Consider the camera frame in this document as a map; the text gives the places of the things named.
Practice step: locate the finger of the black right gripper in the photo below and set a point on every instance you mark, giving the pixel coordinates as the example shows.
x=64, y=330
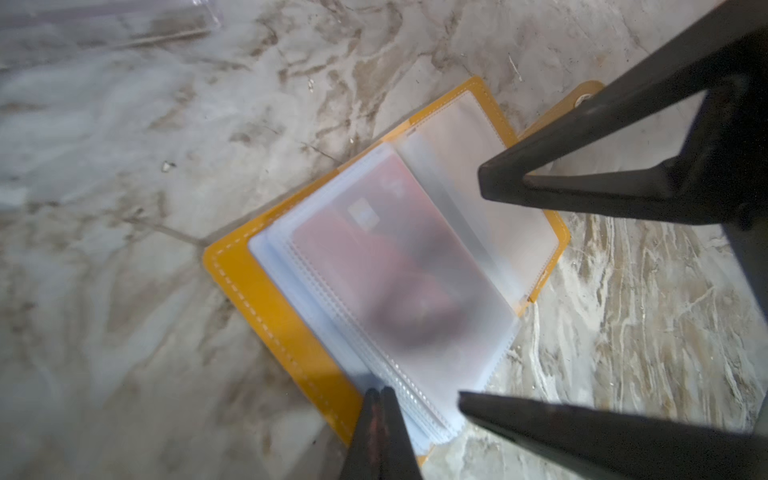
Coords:
x=681, y=137

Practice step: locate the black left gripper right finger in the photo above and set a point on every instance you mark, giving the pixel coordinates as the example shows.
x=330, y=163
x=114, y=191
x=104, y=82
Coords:
x=608, y=445

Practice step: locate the red VIP card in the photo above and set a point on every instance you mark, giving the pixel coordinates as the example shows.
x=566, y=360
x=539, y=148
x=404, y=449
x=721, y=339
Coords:
x=396, y=268

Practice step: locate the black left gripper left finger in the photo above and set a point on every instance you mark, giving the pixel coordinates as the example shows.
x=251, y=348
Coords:
x=380, y=448

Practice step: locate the clear acrylic card stand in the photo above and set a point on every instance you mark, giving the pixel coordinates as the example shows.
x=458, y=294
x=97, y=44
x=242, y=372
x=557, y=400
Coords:
x=40, y=32

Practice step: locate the yellow leather card holder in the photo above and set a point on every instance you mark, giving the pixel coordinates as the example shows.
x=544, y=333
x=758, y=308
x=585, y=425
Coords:
x=290, y=340

